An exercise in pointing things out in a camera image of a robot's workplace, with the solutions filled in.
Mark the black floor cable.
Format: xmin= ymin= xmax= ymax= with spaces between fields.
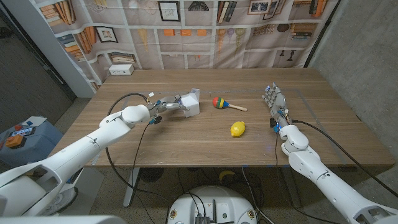
xmin=177 ymin=167 xmax=201 ymax=218

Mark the white paper sheet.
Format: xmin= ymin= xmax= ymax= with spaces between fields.
xmin=20 ymin=116 xmax=47 ymax=128

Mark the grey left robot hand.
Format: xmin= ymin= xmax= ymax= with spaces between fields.
xmin=148 ymin=94 xmax=190 ymax=118

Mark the yellow lemon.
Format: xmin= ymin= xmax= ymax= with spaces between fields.
xmin=229 ymin=121 xmax=246 ymax=138

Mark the colourful maraca with wooden handle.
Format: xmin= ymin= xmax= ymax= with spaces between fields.
xmin=212 ymin=96 xmax=248 ymax=112

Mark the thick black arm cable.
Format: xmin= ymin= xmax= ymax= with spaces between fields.
xmin=291 ymin=119 xmax=398 ymax=199
xmin=104 ymin=92 xmax=170 ymax=205

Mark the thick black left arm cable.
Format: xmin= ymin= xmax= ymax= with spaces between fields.
xmin=104 ymin=92 xmax=170 ymax=205

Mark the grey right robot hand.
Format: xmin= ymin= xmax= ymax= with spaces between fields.
xmin=261 ymin=82 xmax=292 ymax=127

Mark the yellow banana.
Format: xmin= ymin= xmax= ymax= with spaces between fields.
xmin=218 ymin=169 xmax=236 ymax=184

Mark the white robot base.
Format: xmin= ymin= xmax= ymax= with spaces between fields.
xmin=167 ymin=185 xmax=258 ymax=224

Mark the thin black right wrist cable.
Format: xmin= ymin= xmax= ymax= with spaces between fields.
xmin=273 ymin=132 xmax=341 ymax=224

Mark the white power strip box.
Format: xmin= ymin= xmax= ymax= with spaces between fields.
xmin=108 ymin=63 xmax=135 ymax=76

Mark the black backdrop stand pole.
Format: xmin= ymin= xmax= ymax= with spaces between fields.
xmin=303 ymin=0 xmax=341 ymax=68

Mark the orange block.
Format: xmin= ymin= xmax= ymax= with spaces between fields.
xmin=5 ymin=134 xmax=25 ymax=149

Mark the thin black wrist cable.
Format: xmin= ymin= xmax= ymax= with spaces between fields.
xmin=273 ymin=132 xmax=341 ymax=224
xmin=130 ymin=122 xmax=154 ymax=190

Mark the metal table leg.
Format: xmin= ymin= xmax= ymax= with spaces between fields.
xmin=123 ymin=167 xmax=141 ymax=208
xmin=281 ymin=166 xmax=302 ymax=208

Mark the grey floor cable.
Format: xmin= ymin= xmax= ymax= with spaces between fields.
xmin=241 ymin=167 xmax=274 ymax=224

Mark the blue stool with objects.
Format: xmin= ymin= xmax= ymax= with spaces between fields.
xmin=0 ymin=119 xmax=65 ymax=170

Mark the white milk carton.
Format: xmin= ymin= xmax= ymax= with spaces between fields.
xmin=180 ymin=88 xmax=201 ymax=118

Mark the printed bookshelf backdrop cloth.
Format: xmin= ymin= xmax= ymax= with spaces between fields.
xmin=30 ymin=0 xmax=340 ymax=91

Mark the black tray with coloured pieces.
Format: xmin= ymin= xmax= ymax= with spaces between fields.
xmin=9 ymin=126 xmax=37 ymax=138

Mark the grey sneaker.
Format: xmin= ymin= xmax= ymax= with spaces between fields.
xmin=40 ymin=186 xmax=78 ymax=216

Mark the white pillar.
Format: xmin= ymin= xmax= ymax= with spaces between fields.
xmin=1 ymin=0 xmax=97 ymax=98

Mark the thin black left wrist cable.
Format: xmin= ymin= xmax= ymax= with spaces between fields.
xmin=130 ymin=122 xmax=154 ymax=190

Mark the black round fan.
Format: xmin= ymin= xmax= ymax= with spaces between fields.
xmin=139 ymin=167 xmax=165 ymax=184

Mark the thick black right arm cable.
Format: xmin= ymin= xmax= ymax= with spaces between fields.
xmin=291 ymin=119 xmax=398 ymax=199

